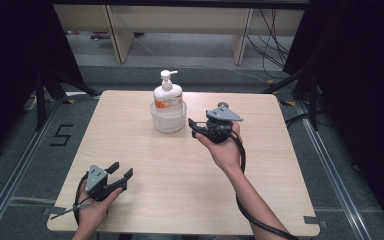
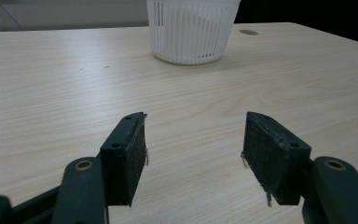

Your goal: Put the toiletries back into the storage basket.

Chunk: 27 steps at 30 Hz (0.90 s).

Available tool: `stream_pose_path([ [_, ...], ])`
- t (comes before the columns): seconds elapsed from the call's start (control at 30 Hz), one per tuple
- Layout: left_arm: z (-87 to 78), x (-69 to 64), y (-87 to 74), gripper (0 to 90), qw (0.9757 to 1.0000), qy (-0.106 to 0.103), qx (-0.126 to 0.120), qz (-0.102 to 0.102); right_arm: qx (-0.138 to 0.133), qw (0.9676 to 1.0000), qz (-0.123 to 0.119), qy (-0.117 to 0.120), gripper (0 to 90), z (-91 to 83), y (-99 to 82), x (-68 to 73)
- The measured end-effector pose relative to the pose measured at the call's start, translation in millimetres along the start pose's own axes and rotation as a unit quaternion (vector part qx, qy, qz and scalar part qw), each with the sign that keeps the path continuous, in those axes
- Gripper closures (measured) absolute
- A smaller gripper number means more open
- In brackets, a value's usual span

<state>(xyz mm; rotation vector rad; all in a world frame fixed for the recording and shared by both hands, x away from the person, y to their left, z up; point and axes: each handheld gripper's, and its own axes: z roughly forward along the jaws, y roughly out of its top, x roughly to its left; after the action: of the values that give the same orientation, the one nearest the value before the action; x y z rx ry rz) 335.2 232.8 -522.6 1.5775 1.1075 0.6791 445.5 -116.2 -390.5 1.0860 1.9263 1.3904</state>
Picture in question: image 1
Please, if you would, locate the black floor cable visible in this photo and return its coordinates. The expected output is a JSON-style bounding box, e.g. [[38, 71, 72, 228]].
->
[[284, 112, 332, 130]]

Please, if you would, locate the grey floor tape piece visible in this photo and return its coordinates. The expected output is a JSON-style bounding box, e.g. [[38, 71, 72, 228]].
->
[[42, 206, 67, 216], [303, 215, 328, 230]]

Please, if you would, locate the dark curtain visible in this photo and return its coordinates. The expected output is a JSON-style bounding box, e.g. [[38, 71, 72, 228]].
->
[[283, 0, 384, 234], [0, 0, 85, 168]]

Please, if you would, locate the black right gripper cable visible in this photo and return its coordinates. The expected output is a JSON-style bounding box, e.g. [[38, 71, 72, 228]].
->
[[228, 128, 300, 240]]

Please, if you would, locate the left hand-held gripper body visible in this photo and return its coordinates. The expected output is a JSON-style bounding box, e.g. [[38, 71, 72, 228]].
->
[[85, 163, 115, 202]]

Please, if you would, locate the black metal stand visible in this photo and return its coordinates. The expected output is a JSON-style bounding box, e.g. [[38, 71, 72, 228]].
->
[[34, 68, 101, 131], [261, 63, 319, 132]]

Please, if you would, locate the person's left hand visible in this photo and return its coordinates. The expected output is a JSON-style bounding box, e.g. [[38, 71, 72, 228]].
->
[[78, 180, 124, 232]]

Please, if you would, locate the white pump bottle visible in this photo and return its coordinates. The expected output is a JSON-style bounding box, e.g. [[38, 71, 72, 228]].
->
[[152, 69, 184, 116]]

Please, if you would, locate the bundle of black hanging cables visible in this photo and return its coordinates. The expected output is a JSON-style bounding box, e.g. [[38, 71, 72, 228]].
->
[[246, 8, 293, 79]]

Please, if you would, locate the person's right hand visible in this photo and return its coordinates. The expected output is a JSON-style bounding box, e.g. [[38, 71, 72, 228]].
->
[[194, 121, 245, 176]]

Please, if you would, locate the aluminium floor rail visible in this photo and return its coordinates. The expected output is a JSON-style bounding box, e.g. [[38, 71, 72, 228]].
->
[[294, 99, 374, 240], [0, 98, 64, 240]]

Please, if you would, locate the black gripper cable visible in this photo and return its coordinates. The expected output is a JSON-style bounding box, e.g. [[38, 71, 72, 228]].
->
[[74, 172, 89, 226], [228, 128, 300, 240]]

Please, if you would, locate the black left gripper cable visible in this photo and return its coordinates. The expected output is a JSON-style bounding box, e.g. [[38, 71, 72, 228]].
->
[[74, 172, 89, 226]]

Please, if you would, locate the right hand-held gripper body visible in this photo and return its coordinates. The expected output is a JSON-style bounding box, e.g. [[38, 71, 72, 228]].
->
[[205, 103, 244, 145]]

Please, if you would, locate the white plastic basket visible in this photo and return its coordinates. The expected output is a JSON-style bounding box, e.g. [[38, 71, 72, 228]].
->
[[149, 100, 188, 134]]

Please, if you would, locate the black zip tie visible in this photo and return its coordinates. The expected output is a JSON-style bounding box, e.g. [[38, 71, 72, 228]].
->
[[49, 201, 92, 221]]

